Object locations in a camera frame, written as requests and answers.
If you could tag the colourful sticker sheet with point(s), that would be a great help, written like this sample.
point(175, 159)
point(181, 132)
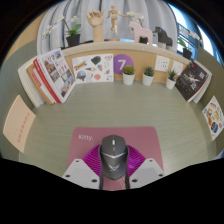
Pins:
point(215, 118)

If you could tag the beige card booklet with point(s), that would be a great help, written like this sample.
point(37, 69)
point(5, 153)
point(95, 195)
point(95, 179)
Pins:
point(19, 123)

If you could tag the white wall socket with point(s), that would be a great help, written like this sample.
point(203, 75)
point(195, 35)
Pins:
point(162, 63)
point(177, 68)

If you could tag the light grey curtain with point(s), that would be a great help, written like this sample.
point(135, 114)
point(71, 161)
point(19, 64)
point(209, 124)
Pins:
point(76, 13)

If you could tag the white sticker sheet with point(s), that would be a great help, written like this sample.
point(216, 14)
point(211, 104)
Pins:
point(92, 68)

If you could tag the brown book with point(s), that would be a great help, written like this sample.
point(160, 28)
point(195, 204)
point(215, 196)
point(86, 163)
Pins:
point(36, 85)

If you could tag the pink wooden horse figure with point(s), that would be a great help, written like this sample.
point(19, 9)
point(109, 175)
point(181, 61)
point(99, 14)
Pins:
point(141, 31)

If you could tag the window with dark frame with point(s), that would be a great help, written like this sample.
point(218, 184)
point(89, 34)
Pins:
point(181, 20)

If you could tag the dark grey computer mouse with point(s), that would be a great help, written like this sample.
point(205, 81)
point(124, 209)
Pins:
point(114, 156)

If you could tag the purple round number sign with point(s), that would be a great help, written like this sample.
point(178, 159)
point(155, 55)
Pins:
point(121, 63)

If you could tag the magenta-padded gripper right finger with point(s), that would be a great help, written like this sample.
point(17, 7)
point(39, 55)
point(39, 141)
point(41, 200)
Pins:
point(148, 171)

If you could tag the small plant in white pot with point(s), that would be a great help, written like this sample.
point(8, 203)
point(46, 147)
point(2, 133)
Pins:
point(171, 83)
point(128, 79)
point(148, 80)

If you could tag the red-spined magazine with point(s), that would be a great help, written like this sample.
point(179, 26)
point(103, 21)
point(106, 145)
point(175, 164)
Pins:
point(58, 75)

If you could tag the black book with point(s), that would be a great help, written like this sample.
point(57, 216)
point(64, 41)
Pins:
point(191, 81)

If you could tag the pink mouse pad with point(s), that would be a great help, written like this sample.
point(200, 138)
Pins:
point(140, 140)

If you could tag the wooden hand model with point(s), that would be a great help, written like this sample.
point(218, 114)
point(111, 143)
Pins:
point(96, 23)

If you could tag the black wooden horse figure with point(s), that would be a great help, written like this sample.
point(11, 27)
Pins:
point(163, 36)

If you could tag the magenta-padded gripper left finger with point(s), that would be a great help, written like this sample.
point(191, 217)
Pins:
point(78, 171)

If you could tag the green desk partition panel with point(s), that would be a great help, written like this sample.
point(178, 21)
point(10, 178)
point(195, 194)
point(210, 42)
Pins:
point(216, 80)
point(10, 83)

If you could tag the white book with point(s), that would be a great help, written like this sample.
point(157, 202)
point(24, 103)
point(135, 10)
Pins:
point(26, 85)

